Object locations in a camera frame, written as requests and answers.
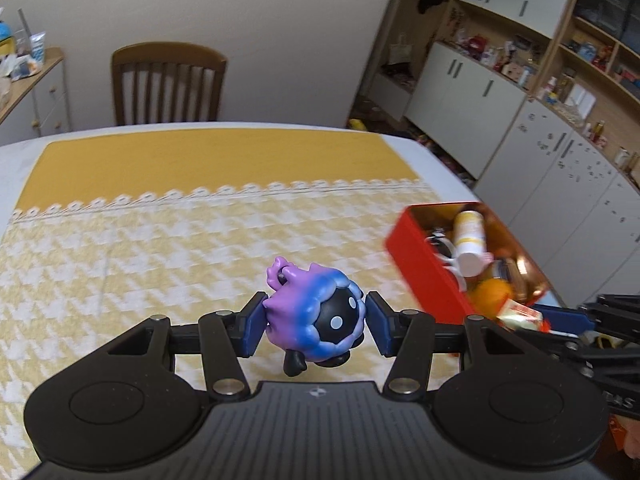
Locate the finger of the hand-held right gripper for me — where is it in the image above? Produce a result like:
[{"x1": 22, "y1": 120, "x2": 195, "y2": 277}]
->
[
  {"x1": 530, "y1": 292, "x2": 640, "y2": 337},
  {"x1": 515, "y1": 327, "x2": 640, "y2": 397}
]

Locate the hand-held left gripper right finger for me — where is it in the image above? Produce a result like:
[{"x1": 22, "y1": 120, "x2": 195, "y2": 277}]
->
[{"x1": 365, "y1": 291, "x2": 503, "y2": 397}]

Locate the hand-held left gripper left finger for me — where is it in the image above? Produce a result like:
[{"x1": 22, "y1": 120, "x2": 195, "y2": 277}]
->
[{"x1": 107, "y1": 292, "x2": 266, "y2": 401}]

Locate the purple blue toy figure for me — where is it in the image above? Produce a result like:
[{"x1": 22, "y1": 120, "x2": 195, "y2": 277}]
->
[{"x1": 264, "y1": 256, "x2": 365, "y2": 377}]

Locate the red tin box gold inside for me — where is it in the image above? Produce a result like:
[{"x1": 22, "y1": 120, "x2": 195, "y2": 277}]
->
[{"x1": 385, "y1": 201, "x2": 553, "y2": 328}]

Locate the white yellow plastic bottle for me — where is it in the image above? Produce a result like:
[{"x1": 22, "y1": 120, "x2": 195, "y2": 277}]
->
[{"x1": 452, "y1": 209, "x2": 488, "y2": 277}]

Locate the glass jar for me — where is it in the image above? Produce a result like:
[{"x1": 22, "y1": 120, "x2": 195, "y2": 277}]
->
[{"x1": 492, "y1": 259, "x2": 532, "y2": 302}]

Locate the orange fruit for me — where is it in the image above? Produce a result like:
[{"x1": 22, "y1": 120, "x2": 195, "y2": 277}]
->
[{"x1": 470, "y1": 279, "x2": 513, "y2": 317}]

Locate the yellow houndstooth tablecloth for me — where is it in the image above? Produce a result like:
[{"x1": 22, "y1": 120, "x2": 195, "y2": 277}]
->
[{"x1": 0, "y1": 125, "x2": 501, "y2": 480}]

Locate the wooden chair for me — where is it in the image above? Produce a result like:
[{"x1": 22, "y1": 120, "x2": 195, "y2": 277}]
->
[{"x1": 111, "y1": 42, "x2": 228, "y2": 127}]

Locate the clutter of small shelf items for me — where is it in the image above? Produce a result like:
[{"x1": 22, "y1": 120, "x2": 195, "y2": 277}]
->
[{"x1": 447, "y1": 7, "x2": 640, "y2": 171}]

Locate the white bag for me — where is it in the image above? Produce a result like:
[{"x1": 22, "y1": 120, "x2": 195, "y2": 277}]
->
[{"x1": 389, "y1": 35, "x2": 417, "y2": 67}]

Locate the white drawer cabinet wooden top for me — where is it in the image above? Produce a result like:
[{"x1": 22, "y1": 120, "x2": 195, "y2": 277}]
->
[{"x1": 0, "y1": 47, "x2": 71, "y2": 140}]

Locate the clear plastic bag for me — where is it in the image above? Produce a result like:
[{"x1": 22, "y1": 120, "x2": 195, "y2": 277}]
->
[{"x1": 29, "y1": 31, "x2": 49, "y2": 64}]

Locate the white wooden wall cabinet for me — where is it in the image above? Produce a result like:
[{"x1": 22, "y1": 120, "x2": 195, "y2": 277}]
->
[{"x1": 345, "y1": 0, "x2": 640, "y2": 311}]

